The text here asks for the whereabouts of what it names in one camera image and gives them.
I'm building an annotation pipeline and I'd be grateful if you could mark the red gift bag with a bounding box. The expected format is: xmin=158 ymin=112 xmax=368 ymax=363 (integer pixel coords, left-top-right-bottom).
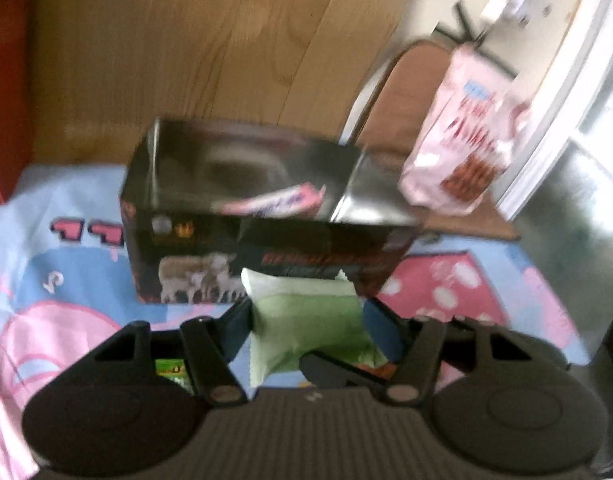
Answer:
xmin=0 ymin=0 xmax=36 ymax=207

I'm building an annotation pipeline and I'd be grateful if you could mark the pink snack bar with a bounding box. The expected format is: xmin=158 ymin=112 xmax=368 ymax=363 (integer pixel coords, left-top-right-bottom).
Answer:
xmin=211 ymin=183 xmax=328 ymax=221

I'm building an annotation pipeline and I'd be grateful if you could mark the white window frame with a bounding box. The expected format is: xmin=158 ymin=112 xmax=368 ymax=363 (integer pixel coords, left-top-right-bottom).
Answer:
xmin=495 ymin=0 xmax=613 ymax=222

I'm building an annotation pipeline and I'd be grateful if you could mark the crinkled green snack packet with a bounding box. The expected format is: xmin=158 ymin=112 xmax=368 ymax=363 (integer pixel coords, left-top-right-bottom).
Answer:
xmin=155 ymin=357 xmax=195 ymax=397

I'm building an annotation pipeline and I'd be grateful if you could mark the pink snack packet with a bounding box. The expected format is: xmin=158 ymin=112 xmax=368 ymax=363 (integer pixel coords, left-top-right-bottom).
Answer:
xmin=397 ymin=42 xmax=533 ymax=217

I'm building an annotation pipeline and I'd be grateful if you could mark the pale green snack packet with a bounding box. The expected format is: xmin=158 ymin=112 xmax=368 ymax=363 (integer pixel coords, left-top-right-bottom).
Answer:
xmin=241 ymin=268 xmax=388 ymax=389

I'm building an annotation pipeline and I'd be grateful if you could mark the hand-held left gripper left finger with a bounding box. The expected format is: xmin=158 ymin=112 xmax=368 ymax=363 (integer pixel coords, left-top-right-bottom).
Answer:
xmin=90 ymin=299 xmax=254 ymax=407

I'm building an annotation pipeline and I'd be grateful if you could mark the black printed tin box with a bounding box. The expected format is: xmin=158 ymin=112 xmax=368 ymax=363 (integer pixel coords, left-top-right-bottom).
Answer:
xmin=119 ymin=117 xmax=423 ymax=306

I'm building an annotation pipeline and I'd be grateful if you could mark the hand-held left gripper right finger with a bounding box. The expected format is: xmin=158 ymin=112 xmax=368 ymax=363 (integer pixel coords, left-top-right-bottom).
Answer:
xmin=299 ymin=299 xmax=537 ymax=405

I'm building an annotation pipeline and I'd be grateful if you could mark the wooden headboard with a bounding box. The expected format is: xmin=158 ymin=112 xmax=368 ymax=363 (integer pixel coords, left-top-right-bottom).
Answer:
xmin=26 ymin=0 xmax=437 ymax=171

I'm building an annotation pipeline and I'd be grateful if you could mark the white wall fitting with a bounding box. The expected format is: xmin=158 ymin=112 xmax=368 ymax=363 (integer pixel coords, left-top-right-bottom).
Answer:
xmin=479 ymin=0 xmax=553 ymax=27

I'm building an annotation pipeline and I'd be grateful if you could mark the printed blanket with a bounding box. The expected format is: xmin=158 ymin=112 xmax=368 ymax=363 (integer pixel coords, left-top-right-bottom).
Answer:
xmin=0 ymin=162 xmax=587 ymax=480

